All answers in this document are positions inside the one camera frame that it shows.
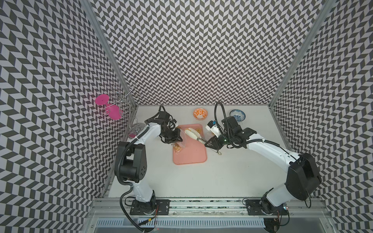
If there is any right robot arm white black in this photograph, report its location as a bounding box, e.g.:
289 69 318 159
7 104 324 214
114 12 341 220
205 102 322 215

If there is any clear bag with pink contents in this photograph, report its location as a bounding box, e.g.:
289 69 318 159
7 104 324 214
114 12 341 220
173 136 186 154

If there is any pink plastic tray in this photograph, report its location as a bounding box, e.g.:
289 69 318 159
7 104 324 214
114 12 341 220
173 124 207 165

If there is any orange patterned bowl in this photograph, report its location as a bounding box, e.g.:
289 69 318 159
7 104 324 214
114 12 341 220
193 108 208 120

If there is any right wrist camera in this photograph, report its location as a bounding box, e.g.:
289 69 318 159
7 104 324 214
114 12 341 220
206 120 221 137

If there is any pink stemmed glass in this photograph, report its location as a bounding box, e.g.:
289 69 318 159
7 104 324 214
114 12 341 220
95 94 122 120

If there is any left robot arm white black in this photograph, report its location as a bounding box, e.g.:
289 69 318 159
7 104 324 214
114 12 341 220
114 105 183 215

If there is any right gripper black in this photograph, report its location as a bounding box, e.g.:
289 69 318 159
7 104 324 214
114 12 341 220
204 131 234 150

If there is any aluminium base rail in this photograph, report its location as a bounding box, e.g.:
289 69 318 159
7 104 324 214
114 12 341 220
84 197 336 233

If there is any blue patterned bowl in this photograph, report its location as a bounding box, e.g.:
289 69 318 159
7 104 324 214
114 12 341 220
229 109 246 122

